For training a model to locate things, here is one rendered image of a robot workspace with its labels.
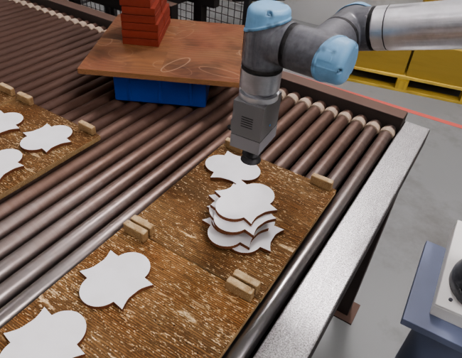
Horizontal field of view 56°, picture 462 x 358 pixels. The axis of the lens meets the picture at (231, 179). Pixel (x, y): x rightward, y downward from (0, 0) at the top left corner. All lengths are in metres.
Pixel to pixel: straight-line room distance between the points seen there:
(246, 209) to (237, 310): 0.23
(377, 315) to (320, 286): 1.20
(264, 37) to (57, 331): 0.62
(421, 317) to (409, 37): 0.58
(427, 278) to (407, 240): 1.41
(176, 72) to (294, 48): 0.74
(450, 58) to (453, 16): 3.17
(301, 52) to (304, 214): 0.47
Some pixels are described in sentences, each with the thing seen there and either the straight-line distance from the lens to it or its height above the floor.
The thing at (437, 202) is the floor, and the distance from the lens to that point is 2.87.
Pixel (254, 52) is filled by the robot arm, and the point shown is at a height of 1.36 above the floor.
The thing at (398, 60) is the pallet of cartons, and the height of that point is 0.25.
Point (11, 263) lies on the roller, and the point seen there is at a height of 0.92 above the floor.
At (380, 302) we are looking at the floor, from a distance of 2.20.
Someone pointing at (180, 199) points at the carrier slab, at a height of 0.94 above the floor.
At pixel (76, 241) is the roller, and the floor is 0.91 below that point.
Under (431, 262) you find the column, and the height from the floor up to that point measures 0.87.
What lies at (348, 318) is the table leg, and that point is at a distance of 2.08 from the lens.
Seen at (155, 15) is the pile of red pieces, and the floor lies 1.14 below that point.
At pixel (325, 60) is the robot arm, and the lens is 0.72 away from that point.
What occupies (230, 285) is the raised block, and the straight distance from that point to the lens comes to 0.88.
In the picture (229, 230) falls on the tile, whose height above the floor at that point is 0.99.
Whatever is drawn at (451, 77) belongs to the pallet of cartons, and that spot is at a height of 0.20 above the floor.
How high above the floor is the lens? 1.66
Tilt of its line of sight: 39 degrees down
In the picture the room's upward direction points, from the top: 5 degrees clockwise
